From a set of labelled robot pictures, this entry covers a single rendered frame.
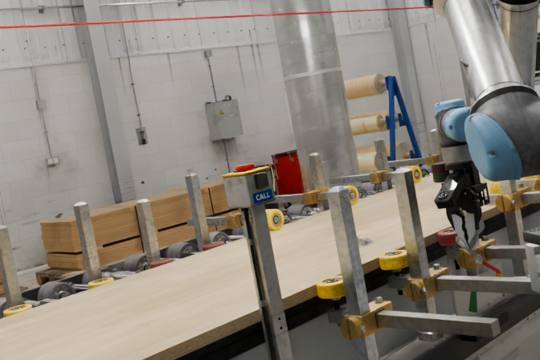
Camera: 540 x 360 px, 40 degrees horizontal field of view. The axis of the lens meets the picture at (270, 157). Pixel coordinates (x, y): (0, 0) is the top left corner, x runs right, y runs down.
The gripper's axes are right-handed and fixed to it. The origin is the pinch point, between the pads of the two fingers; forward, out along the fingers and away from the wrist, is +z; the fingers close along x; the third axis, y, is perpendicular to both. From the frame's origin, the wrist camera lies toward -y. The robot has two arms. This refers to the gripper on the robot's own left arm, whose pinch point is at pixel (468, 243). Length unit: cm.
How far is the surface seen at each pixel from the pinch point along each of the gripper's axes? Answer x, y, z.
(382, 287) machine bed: 30.8, 1.9, 12.6
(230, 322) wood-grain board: 25, -58, 2
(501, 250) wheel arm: 3.3, 20.5, 6.9
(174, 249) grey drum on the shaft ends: 160, 28, 9
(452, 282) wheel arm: 3.4, -4.6, 8.4
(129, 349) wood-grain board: 34, -78, 2
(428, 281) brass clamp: 8.2, -7.5, 7.5
